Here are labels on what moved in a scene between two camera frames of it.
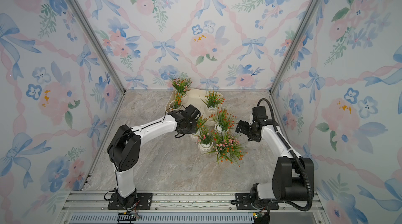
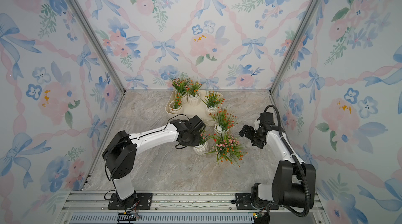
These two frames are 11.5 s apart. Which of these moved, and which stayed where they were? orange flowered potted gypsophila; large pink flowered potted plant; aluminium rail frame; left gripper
Moved: left gripper
Stayed: orange flowered potted gypsophila; large pink flowered potted plant; aluminium rail frame
